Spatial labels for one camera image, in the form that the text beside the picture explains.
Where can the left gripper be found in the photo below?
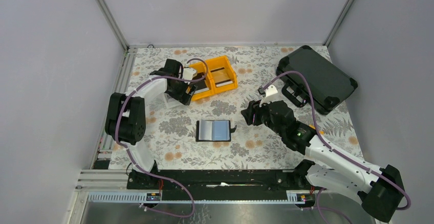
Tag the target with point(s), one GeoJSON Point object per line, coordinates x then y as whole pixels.
{"type": "Point", "coordinates": [183, 97]}

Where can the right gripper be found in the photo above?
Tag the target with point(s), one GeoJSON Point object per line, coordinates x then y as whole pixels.
{"type": "Point", "coordinates": [253, 108]}

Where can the white plastic bin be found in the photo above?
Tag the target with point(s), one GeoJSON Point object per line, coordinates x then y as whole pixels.
{"type": "Point", "coordinates": [170, 102]}

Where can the black leather card holder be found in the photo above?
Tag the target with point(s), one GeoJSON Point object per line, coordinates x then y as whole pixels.
{"type": "Point", "coordinates": [214, 131]}

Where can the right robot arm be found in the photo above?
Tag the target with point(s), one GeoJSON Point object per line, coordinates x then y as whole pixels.
{"type": "Point", "coordinates": [379, 191]}

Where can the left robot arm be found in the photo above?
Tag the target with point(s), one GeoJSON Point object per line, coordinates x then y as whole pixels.
{"type": "Point", "coordinates": [125, 120]}

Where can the card in left orange bin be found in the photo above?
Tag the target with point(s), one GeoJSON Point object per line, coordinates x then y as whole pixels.
{"type": "Point", "coordinates": [201, 86]}

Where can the card in orange bin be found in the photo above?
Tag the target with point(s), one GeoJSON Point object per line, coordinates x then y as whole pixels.
{"type": "Point", "coordinates": [201, 86]}
{"type": "Point", "coordinates": [221, 77]}

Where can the card in right orange bin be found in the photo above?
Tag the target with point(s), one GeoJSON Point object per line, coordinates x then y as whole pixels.
{"type": "Point", "coordinates": [221, 77]}

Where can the left orange bin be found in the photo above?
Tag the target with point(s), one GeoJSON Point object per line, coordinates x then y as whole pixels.
{"type": "Point", "coordinates": [203, 73]}

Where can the orange bin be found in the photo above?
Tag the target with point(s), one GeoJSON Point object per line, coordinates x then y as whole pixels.
{"type": "Point", "coordinates": [203, 73]}
{"type": "Point", "coordinates": [223, 62]}

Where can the right orange bin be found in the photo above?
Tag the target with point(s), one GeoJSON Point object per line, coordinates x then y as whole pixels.
{"type": "Point", "coordinates": [223, 62]}

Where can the small orange object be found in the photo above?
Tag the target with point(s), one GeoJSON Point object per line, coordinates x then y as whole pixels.
{"type": "Point", "coordinates": [318, 131]}

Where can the floral table mat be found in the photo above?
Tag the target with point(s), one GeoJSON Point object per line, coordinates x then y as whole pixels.
{"type": "Point", "coordinates": [170, 133]}

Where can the black hard case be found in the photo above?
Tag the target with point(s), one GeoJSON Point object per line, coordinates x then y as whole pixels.
{"type": "Point", "coordinates": [329, 85]}

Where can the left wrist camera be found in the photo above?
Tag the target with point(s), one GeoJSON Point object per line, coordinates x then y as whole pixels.
{"type": "Point", "coordinates": [189, 73]}

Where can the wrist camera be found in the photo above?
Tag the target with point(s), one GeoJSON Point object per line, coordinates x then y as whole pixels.
{"type": "Point", "coordinates": [267, 94]}
{"type": "Point", "coordinates": [189, 73]}

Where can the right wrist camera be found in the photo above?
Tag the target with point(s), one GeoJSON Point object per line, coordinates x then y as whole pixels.
{"type": "Point", "coordinates": [267, 94]}

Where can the white slotted cable duct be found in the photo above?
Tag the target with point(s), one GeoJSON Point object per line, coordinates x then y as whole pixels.
{"type": "Point", "coordinates": [208, 196]}

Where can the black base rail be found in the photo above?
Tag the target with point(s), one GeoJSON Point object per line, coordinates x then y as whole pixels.
{"type": "Point", "coordinates": [234, 180]}

